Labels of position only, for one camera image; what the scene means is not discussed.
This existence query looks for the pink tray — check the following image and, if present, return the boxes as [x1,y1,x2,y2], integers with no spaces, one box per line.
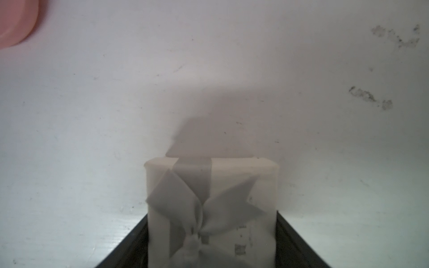
[1,0,40,49]

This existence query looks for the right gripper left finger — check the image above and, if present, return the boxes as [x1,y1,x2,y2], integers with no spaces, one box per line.
[96,216,149,268]

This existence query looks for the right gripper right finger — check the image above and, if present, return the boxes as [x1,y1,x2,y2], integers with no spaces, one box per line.
[275,212,330,268]

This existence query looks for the white jewelry box lid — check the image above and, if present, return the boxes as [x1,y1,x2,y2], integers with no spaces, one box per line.
[145,157,279,268]

